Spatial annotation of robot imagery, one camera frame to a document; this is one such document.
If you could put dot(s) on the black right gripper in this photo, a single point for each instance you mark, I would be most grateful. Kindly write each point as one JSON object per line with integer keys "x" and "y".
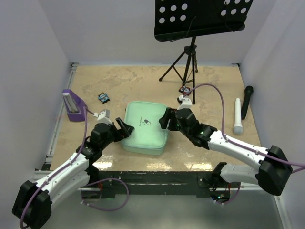
{"x": 168, "y": 115}

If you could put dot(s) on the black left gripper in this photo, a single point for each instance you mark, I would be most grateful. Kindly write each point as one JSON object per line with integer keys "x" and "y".
{"x": 126, "y": 130}

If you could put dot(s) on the mint green medicine case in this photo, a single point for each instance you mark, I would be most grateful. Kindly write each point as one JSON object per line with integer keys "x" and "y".
{"x": 147, "y": 137}

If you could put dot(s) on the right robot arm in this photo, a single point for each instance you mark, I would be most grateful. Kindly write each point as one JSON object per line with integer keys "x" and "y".
{"x": 266, "y": 167}

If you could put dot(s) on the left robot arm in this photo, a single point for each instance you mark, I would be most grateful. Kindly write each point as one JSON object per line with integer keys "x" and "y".
{"x": 35, "y": 200}

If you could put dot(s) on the red owl toy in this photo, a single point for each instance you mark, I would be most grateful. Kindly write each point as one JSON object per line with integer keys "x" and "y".
{"x": 184, "y": 89}

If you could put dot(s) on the blue owl toy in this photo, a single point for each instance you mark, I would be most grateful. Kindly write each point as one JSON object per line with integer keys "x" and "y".
{"x": 103, "y": 98}

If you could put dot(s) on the white microphone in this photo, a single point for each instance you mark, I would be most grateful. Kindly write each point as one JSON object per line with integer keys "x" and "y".
{"x": 238, "y": 127}

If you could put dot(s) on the purple metronome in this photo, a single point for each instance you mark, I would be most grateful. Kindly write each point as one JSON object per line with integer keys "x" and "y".
{"x": 74, "y": 106}

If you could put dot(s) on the black microphone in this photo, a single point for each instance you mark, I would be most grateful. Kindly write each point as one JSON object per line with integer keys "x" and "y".
{"x": 247, "y": 96}

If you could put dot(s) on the black music stand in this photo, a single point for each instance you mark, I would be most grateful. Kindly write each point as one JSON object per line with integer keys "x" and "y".
{"x": 209, "y": 31}

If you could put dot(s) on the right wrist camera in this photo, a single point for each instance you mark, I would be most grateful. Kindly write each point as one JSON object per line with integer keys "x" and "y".
{"x": 184, "y": 102}

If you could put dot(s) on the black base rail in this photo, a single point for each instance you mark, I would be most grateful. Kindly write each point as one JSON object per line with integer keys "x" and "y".
{"x": 194, "y": 183}

